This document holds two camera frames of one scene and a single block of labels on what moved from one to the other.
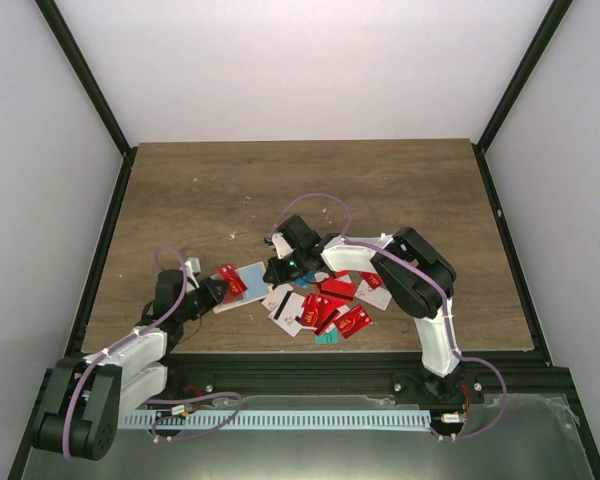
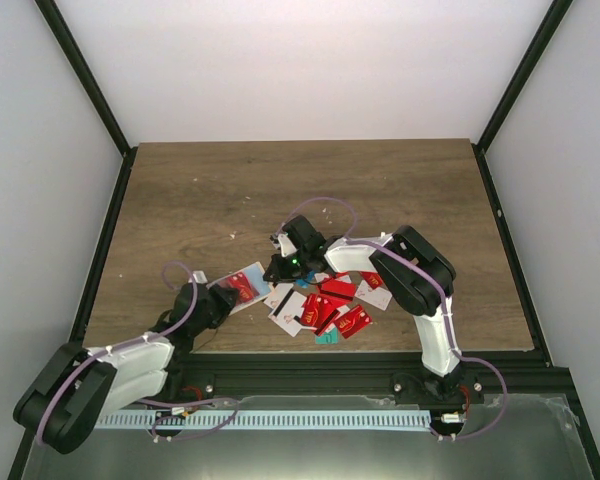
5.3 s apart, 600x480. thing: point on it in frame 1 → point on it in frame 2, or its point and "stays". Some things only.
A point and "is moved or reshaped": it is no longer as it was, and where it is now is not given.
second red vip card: (317, 312) stays
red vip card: (235, 284) is moved or reshaped
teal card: (330, 337) stays
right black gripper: (280, 276) stays
